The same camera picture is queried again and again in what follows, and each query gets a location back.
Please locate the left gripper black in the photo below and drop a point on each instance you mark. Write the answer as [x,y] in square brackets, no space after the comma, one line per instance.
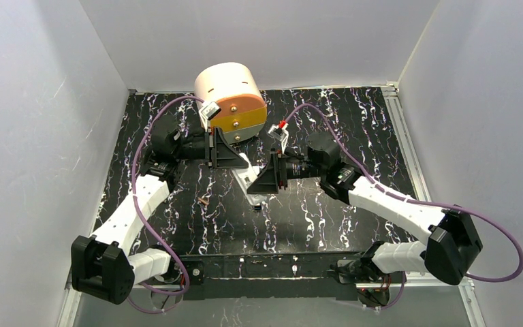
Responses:
[214,147]

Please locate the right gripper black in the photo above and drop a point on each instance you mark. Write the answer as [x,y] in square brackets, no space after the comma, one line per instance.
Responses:
[280,171]

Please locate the white remote control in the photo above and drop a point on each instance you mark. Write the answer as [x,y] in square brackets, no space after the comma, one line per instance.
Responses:
[246,176]

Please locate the small brown battery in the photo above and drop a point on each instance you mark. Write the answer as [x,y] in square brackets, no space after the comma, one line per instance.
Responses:
[203,201]

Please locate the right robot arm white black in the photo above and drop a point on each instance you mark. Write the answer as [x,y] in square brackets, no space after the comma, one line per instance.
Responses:
[446,244]

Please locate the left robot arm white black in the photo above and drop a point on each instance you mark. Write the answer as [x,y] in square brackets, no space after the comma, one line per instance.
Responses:
[102,265]

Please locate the black marble pattern mat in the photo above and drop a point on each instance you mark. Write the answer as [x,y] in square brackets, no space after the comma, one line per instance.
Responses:
[301,218]

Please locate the round pastel drawer box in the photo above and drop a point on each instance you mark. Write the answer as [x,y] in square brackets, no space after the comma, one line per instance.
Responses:
[232,87]

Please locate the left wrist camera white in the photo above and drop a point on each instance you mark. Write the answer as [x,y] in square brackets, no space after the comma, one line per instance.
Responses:
[207,112]

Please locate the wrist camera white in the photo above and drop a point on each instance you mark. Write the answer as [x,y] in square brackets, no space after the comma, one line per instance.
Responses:
[207,112]
[280,133]

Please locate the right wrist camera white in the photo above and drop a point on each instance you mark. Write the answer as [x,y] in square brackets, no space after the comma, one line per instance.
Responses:
[280,133]

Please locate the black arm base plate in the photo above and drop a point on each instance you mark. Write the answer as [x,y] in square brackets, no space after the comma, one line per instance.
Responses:
[325,288]

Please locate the aluminium frame rail right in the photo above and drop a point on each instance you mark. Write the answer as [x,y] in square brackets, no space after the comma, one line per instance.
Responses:
[396,113]

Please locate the aluminium frame rail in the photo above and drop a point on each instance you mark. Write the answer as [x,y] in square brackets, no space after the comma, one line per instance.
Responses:
[340,266]
[396,113]

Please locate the aluminium frame rail front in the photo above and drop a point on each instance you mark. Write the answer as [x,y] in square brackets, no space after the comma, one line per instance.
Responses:
[340,266]

